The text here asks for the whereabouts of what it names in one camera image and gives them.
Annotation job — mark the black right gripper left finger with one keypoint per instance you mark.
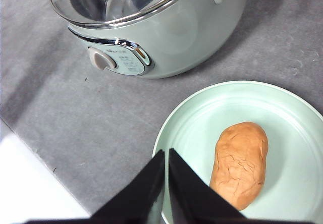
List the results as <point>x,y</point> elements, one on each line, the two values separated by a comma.
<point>140,201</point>

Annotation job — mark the green plate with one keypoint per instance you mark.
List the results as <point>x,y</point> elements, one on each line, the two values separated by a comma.
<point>293,124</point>

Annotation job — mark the green electric steamer pot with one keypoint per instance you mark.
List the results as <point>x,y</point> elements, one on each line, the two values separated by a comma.
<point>153,38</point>

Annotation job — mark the brown potato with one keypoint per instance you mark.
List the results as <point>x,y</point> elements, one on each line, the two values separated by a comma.
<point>239,163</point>

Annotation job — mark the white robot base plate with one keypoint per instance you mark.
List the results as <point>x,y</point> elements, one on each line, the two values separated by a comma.
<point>29,187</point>

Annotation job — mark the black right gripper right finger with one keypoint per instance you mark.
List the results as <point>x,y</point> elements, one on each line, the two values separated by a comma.
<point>194,199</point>

